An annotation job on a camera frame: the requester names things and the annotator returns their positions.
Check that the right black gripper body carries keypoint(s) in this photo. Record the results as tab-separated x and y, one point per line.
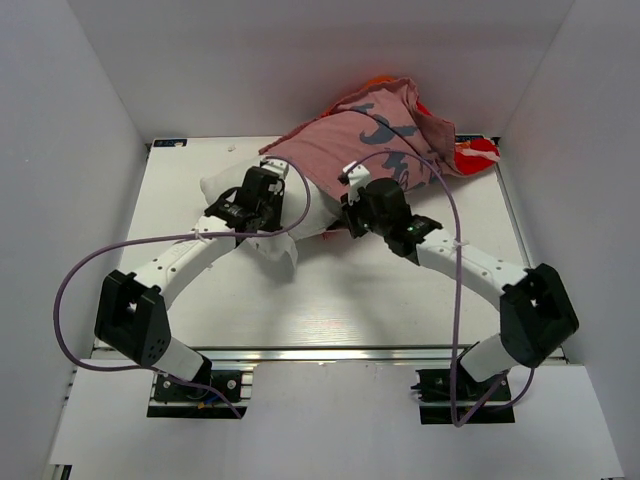
359	220

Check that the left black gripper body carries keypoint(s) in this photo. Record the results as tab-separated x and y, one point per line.
271	212

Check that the white pillow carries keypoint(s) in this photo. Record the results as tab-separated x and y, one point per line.
323	212

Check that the red cartoon print pillowcase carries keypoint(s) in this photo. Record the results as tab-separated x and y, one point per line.
385	125

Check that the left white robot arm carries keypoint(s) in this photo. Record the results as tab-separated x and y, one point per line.
133	307

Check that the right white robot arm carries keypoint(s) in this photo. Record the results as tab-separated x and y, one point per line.
535	313

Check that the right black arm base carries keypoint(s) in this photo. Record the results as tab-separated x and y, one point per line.
432	392

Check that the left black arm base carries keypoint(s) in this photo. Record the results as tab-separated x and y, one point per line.
228	395

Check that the blue label sticker right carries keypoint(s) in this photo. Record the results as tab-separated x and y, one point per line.
468	137

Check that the blue label sticker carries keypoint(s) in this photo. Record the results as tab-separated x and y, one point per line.
169	143
468	137

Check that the blue label sticker left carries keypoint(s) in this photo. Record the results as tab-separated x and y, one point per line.
169	143

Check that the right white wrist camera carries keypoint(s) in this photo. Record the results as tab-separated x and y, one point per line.
354	176

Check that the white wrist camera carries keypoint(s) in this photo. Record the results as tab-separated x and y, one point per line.
275	165
354	176

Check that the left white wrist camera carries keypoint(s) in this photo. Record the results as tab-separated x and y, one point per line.
275	165

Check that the aluminium table frame rail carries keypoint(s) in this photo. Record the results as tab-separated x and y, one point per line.
321	354

